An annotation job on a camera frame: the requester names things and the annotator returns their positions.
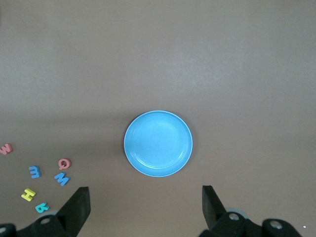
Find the teal foam letter R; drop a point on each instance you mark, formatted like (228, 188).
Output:
(40, 208)

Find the blue plate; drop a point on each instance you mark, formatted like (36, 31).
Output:
(158, 145)

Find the red foam letter Q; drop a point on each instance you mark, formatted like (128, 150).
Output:
(61, 165)

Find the yellow foam letter H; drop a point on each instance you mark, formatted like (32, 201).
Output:
(28, 194)

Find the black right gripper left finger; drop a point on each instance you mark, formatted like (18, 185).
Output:
(79, 209)

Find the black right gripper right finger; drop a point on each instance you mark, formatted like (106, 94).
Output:
(212, 209)

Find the blue foam letter m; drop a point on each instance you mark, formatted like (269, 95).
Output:
(36, 172)

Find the blue foam letter W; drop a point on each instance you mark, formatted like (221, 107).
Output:
(62, 179)

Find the red foam letter w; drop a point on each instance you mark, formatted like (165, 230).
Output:
(6, 149)

